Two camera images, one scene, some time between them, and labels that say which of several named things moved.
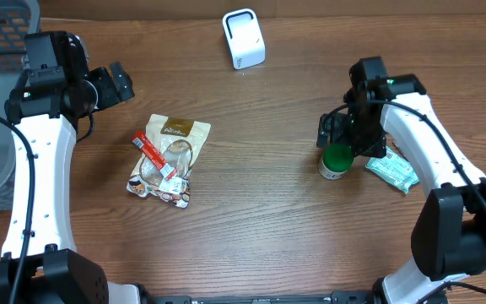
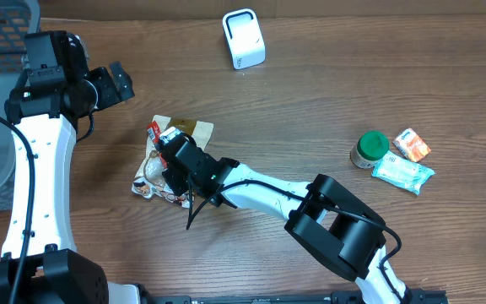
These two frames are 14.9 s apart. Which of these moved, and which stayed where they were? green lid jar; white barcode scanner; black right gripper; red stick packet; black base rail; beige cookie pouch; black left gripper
Moved: red stick packet; green lid jar; black right gripper
Stayed: beige cookie pouch; black left gripper; black base rail; white barcode scanner
